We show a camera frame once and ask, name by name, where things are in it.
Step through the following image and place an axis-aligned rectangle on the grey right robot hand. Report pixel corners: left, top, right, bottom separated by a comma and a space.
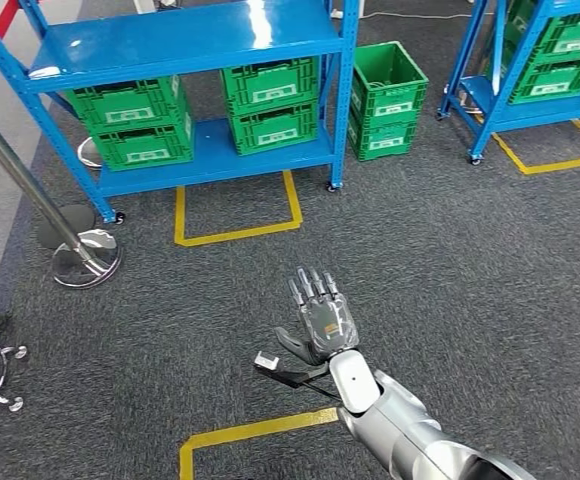
273, 266, 360, 367

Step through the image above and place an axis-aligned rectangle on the blue metal shelf rack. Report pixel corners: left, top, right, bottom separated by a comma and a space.
437, 0, 580, 165
0, 0, 361, 225

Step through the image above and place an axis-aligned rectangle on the black camera bracket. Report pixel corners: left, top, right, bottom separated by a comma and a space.
257, 360, 341, 402

